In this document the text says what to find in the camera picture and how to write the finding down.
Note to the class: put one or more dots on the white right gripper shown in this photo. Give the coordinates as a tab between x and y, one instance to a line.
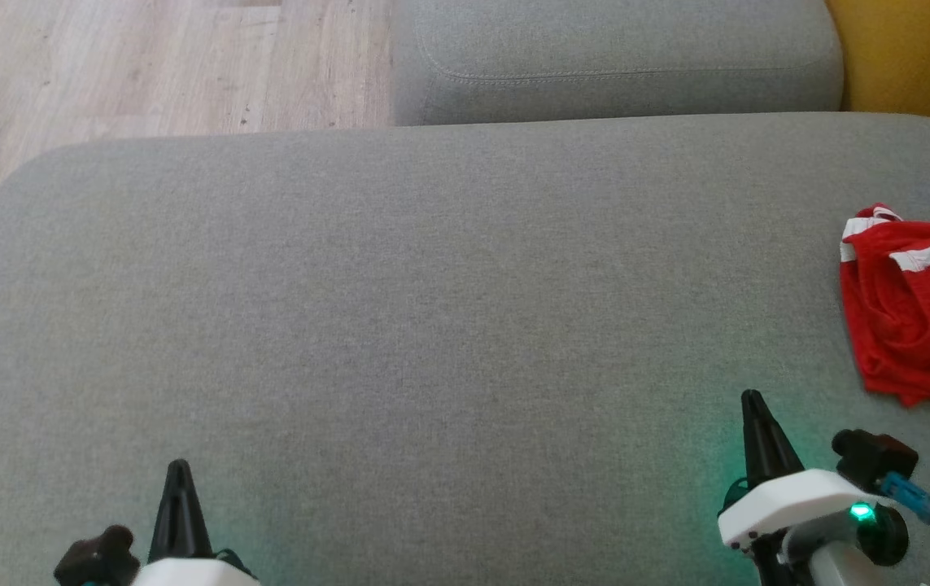
790	509

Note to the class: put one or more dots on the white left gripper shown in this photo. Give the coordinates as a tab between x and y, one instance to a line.
188	574

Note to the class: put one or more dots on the red shorts with white stripe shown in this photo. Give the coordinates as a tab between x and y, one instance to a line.
920	325

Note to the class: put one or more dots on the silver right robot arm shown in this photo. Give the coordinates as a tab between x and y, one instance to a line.
839	571

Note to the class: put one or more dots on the large grey sofa seat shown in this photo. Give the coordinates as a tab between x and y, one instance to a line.
432	325

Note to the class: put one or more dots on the small grey sofa cushion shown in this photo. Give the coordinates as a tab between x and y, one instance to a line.
595	49

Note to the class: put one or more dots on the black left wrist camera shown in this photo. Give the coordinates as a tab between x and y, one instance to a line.
98	557

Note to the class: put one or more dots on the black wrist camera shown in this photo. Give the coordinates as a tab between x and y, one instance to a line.
871	456
98	557

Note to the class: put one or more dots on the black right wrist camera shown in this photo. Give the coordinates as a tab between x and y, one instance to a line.
871	456

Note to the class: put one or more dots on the blue right camera connector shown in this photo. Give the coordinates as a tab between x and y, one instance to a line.
912	496

